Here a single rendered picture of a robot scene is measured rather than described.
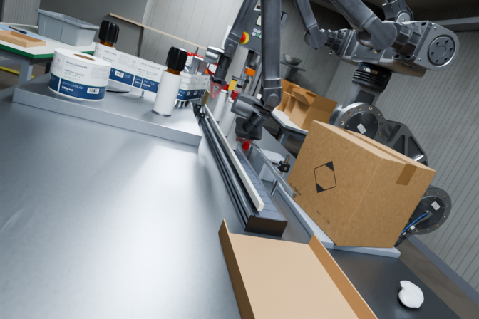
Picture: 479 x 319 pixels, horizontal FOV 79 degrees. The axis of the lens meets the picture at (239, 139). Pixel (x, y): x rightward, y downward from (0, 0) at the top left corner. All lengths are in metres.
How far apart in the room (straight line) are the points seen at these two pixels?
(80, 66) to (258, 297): 0.99
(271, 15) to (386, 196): 0.59
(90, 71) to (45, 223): 0.71
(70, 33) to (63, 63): 2.05
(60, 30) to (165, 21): 2.96
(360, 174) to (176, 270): 0.51
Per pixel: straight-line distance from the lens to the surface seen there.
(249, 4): 1.38
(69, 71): 1.25
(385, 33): 0.98
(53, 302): 0.53
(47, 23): 3.37
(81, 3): 5.74
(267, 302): 0.61
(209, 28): 5.95
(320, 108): 3.04
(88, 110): 1.20
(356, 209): 0.83
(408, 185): 0.93
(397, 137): 1.34
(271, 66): 0.91
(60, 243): 0.62
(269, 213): 0.79
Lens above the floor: 1.23
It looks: 15 degrees down
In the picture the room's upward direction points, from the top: 20 degrees clockwise
